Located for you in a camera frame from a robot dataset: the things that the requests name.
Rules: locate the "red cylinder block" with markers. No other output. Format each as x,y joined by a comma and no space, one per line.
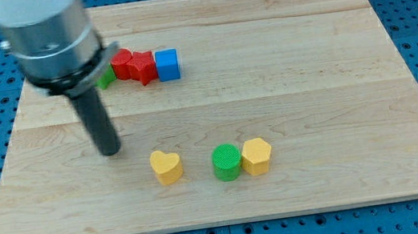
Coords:
119,63

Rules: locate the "green block behind arm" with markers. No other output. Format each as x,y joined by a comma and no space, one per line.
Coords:
106,78

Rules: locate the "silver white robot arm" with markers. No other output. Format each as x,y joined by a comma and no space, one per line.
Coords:
59,51

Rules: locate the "green cylinder block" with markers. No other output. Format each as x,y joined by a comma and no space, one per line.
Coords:
226,161

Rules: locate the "yellow heart block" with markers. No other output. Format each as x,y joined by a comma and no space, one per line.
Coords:
167,167

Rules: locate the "red star block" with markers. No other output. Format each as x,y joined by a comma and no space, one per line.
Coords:
142,67

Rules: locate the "yellow hexagon block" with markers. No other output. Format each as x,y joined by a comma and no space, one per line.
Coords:
256,155

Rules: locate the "light wooden board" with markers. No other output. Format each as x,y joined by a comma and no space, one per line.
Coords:
319,80

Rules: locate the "blue cube block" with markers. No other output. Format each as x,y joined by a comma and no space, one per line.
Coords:
167,65

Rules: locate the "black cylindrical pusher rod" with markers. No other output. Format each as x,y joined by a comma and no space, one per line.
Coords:
92,113

